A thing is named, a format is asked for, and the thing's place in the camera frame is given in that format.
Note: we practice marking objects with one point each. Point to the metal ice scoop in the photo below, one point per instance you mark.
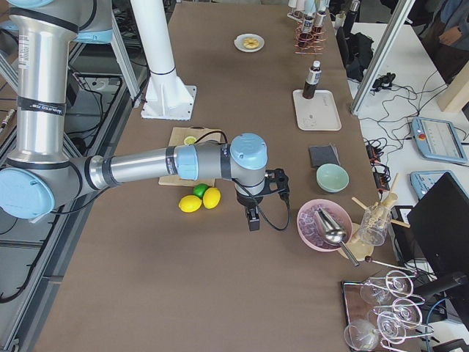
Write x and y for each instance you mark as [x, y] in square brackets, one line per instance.
[333, 233]

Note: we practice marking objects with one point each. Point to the halved lemon slice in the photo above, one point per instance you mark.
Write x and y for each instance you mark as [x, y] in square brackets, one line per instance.
[188, 140]

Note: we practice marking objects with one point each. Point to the clear glass mug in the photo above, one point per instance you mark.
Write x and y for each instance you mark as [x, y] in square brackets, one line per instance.
[374, 225]

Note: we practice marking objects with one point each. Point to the dark sauce bottle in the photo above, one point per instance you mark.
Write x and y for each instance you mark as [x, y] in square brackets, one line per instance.
[312, 80]

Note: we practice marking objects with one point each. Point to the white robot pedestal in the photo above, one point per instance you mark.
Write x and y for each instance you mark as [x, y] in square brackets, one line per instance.
[167, 97]

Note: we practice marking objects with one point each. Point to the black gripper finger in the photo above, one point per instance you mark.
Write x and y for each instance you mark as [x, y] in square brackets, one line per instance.
[253, 223]

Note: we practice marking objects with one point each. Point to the blue teach pendant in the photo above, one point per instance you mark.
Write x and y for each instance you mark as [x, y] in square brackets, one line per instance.
[438, 140]
[422, 181]

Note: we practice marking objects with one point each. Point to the bottle in rack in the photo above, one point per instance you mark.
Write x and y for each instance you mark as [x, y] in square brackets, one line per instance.
[307, 24]
[318, 21]

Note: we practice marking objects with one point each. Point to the wooden cup tree stand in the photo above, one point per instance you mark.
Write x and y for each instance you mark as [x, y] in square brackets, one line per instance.
[389, 202]

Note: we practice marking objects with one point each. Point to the glazed twisted donut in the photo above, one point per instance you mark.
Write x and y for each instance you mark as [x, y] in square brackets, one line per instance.
[250, 43]

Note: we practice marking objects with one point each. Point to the black monitor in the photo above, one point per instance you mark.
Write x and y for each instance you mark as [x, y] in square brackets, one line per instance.
[439, 223]

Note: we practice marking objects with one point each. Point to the wine glass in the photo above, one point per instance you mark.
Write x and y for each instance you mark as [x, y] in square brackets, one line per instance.
[391, 328]
[402, 309]
[383, 290]
[361, 335]

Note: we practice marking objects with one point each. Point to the copper wire bottle rack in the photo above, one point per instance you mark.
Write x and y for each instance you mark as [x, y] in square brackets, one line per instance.
[310, 44]

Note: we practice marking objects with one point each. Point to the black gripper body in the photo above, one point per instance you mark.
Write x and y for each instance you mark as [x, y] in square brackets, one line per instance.
[248, 200]

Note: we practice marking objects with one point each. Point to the green lime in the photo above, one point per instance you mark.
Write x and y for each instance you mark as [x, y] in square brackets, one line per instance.
[200, 189]

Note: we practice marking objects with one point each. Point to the mint green bowl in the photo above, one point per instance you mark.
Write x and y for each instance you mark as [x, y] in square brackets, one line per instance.
[332, 178]

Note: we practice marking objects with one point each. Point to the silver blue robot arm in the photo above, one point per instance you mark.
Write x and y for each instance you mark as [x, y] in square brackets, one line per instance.
[40, 177]

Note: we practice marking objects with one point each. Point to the grey folded cloth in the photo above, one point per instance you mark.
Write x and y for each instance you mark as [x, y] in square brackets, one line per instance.
[326, 154]

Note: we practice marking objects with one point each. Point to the wooden cutting board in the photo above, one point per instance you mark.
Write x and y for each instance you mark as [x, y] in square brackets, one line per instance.
[203, 135]

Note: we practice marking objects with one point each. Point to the cream rabbit tray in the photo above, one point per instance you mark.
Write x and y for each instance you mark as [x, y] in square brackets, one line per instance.
[316, 114]

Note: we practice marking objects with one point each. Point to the white round plate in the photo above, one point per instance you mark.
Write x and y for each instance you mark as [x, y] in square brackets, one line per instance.
[238, 42]

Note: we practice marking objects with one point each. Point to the yellow lemon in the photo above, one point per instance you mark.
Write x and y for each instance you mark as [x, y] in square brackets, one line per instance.
[190, 203]
[211, 198]

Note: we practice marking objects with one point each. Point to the pink bowl with ice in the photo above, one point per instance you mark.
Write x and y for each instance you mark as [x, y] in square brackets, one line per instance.
[309, 230]

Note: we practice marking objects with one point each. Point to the aluminium frame post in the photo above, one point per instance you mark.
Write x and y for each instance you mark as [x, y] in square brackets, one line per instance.
[390, 34]

